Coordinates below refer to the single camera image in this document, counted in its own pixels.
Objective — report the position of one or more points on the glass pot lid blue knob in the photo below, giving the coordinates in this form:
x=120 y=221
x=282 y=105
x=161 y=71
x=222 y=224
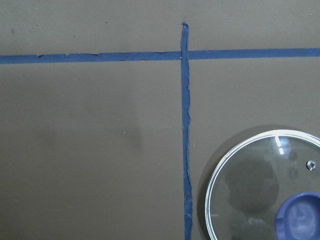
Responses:
x=266 y=188

